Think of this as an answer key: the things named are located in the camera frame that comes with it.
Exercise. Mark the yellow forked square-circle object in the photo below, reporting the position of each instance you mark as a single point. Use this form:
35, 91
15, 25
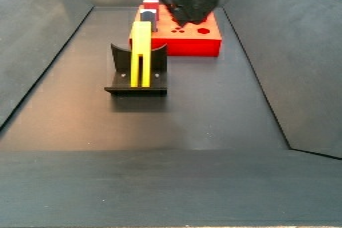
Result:
140, 52

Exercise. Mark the red square peg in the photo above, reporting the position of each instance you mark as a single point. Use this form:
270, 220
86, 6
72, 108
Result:
151, 4

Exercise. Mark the black curved cradle stand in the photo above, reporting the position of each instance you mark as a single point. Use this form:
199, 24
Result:
120, 86

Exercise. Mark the light blue notched peg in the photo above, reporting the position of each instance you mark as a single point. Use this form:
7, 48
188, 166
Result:
150, 16

